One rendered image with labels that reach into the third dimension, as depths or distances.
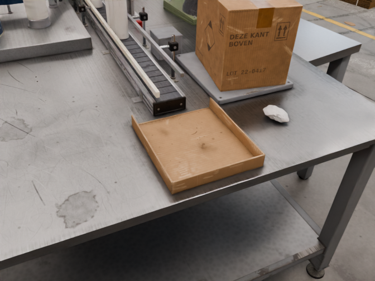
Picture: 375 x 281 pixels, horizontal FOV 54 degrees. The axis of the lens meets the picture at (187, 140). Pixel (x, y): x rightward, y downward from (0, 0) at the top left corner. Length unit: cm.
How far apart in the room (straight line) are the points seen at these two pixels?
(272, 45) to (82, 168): 69
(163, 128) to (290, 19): 51
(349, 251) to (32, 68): 161
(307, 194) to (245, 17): 126
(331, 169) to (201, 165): 150
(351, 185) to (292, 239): 37
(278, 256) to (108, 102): 89
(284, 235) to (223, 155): 73
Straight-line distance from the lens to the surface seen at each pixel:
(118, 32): 150
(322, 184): 225
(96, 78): 135
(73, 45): 156
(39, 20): 168
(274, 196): 177
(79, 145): 104
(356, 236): 205
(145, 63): 133
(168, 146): 100
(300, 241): 164
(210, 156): 98
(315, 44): 173
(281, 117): 114
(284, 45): 124
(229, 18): 112
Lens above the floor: 147
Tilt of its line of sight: 38 degrees down
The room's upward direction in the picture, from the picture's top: 2 degrees clockwise
